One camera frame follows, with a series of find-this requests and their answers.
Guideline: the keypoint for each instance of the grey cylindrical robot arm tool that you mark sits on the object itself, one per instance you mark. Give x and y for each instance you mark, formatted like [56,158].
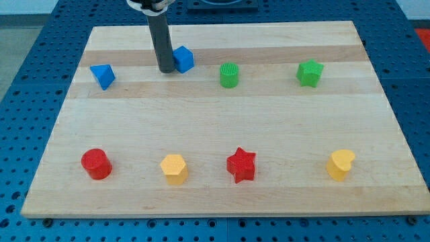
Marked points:
[155,12]

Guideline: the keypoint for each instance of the blue triangle block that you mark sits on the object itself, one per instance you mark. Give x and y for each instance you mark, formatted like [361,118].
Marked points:
[104,75]

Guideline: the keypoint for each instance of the green cylinder block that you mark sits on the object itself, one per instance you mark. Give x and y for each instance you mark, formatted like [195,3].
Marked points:
[229,75]

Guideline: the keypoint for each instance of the wooden board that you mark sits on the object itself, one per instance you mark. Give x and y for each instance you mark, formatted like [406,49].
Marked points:
[145,115]

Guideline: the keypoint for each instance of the red star block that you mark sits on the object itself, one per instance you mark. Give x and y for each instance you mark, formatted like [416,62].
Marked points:
[241,165]

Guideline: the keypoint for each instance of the yellow hexagon block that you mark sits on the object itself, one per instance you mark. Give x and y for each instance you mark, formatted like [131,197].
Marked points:
[174,168]

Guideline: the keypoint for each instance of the blue cube block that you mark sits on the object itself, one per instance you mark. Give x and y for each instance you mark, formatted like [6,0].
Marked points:
[184,59]

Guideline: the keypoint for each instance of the green star block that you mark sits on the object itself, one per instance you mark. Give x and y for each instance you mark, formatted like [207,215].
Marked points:
[309,73]

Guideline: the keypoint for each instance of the red cylinder block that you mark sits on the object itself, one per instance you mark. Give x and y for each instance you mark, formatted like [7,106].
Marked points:
[96,163]

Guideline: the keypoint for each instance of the yellow heart block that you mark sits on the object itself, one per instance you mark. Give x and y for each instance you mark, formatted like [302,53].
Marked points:
[340,164]

